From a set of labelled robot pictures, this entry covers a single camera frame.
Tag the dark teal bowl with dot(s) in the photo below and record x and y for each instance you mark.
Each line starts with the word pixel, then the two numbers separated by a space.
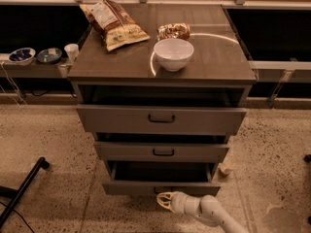
pixel 49 56

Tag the shiny gold snack packet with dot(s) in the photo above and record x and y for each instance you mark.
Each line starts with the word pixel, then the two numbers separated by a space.
pixel 174 31

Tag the white paper cup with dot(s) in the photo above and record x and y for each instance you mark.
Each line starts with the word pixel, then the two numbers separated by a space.
pixel 72 51

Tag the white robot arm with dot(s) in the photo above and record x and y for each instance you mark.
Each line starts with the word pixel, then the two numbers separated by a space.
pixel 207 210

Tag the brown yellow chip bag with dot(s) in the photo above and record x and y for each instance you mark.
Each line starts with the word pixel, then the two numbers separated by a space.
pixel 114 24

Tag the black metal stand leg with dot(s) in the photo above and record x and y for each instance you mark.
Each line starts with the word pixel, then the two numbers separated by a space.
pixel 15 194

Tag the white ceramic bowl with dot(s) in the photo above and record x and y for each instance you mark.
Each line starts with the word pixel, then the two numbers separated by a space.
pixel 173 54

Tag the low grey side shelf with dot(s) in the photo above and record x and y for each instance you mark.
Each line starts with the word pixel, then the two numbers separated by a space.
pixel 35 69

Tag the grey middle drawer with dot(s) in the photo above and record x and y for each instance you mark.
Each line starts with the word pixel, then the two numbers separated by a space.
pixel 205 153

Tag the grey bottom drawer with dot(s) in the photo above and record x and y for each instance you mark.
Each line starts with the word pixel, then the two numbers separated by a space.
pixel 151 178

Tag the blue patterned bowl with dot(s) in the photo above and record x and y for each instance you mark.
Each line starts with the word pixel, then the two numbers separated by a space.
pixel 22 56

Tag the grey top drawer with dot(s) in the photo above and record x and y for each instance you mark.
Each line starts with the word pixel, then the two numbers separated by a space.
pixel 160 120

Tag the grey wooden drawer cabinet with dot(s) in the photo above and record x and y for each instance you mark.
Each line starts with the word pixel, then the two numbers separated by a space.
pixel 217 76

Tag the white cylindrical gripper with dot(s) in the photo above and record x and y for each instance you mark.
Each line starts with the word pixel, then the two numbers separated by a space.
pixel 179 204

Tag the grey drawer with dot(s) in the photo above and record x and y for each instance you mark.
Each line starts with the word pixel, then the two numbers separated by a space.
pixel 151 178
pixel 160 120
pixel 205 153

